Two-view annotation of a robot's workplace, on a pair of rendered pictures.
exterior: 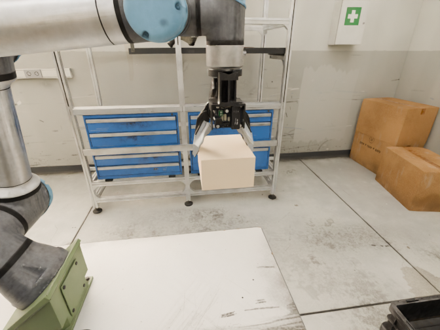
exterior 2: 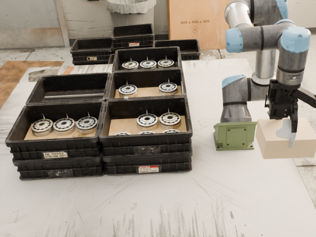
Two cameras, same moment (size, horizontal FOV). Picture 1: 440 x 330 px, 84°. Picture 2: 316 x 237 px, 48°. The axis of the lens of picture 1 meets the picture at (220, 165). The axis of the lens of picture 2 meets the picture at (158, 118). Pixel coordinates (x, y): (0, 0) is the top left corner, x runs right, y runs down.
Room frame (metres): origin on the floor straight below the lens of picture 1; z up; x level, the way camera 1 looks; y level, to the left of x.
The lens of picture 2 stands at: (0.32, -0.97, 1.83)
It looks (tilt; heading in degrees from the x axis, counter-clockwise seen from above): 35 degrees down; 101
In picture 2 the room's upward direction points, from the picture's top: 4 degrees counter-clockwise
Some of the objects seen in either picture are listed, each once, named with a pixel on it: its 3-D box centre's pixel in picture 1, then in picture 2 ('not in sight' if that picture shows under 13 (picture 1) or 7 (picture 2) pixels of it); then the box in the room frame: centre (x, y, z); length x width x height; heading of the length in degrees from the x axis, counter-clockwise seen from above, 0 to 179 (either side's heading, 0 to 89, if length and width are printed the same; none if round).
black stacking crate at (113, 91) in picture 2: not in sight; (147, 93); (-0.03, 0.61, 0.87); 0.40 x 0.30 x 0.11; 9
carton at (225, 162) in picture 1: (222, 159); (285, 137); (0.56, -0.01, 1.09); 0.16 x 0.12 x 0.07; 8
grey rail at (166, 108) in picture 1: (182, 107); not in sight; (1.97, 0.30, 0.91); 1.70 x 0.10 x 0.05; 98
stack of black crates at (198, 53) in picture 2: not in sight; (176, 69); (-0.01, 1.85, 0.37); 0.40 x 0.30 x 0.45; 8
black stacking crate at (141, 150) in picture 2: not in sight; (146, 126); (0.02, 0.32, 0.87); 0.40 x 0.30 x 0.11; 9
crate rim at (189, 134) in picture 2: not in sight; (146, 117); (0.02, 0.32, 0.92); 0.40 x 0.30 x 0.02; 9
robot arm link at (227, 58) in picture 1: (226, 57); (289, 75); (0.54, -0.01, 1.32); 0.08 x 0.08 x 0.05
